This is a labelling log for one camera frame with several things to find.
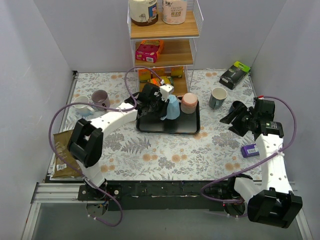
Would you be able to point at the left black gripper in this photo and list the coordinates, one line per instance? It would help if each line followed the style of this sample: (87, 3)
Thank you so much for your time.
(158, 107)

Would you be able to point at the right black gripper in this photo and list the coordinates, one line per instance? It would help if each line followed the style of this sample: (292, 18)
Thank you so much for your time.
(240, 120)

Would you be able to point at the navy blue mug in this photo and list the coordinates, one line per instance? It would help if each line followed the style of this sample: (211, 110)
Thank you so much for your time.
(234, 105)

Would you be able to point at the light blue faceted mug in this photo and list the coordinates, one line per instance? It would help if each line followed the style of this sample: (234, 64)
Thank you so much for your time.
(173, 108)

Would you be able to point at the slate blue mug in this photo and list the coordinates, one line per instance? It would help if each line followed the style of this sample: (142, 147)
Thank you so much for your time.
(217, 97)

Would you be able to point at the pink mug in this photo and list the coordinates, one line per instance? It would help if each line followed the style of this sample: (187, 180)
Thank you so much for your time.
(188, 103)

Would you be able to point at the lavender purple mug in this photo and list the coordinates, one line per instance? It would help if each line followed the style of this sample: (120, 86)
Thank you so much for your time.
(101, 100)

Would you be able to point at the white and blue mug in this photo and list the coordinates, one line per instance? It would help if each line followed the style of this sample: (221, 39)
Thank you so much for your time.
(83, 109)

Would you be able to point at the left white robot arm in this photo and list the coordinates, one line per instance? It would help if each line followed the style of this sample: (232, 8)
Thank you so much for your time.
(86, 142)

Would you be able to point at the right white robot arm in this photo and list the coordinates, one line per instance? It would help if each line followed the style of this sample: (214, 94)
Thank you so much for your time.
(273, 203)

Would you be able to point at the orange green sponge pack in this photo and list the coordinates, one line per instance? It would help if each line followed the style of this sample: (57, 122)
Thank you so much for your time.
(166, 79)

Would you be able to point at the yellow sponge box left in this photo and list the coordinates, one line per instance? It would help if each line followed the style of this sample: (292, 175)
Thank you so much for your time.
(144, 75)

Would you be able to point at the yellow sponge box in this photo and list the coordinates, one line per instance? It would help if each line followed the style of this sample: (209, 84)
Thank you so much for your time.
(144, 75)
(160, 71)
(177, 71)

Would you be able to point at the yellow sponge box middle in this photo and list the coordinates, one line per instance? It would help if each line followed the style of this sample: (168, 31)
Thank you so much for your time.
(160, 71)

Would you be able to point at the floral table mat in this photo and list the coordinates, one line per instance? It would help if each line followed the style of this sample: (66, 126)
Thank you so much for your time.
(212, 153)

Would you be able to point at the black serving tray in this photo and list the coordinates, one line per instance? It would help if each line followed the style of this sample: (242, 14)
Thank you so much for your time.
(184, 124)

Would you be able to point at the purple white box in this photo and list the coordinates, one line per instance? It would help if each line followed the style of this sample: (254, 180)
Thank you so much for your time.
(248, 151)

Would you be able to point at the yellow sponge box right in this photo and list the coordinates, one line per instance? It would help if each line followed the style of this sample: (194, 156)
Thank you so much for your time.
(177, 71)

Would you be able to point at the black green razor box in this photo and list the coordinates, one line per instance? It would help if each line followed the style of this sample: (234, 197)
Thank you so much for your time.
(234, 75)

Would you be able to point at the pink orange sponge box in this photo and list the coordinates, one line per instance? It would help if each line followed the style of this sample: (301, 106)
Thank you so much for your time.
(149, 50)

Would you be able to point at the brown cartoon paper roll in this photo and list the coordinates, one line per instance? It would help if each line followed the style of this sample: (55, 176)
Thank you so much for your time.
(143, 12)

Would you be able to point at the pink cotton tissue roll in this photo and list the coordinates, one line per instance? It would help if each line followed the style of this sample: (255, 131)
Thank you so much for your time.
(174, 11)

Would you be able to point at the brown paper bag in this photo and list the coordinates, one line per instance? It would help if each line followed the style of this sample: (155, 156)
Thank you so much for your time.
(61, 169)

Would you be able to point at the white wire wooden shelf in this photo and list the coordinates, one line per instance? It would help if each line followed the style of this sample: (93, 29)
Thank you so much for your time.
(180, 45)

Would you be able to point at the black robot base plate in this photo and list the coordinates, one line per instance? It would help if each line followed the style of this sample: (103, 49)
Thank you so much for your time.
(163, 195)

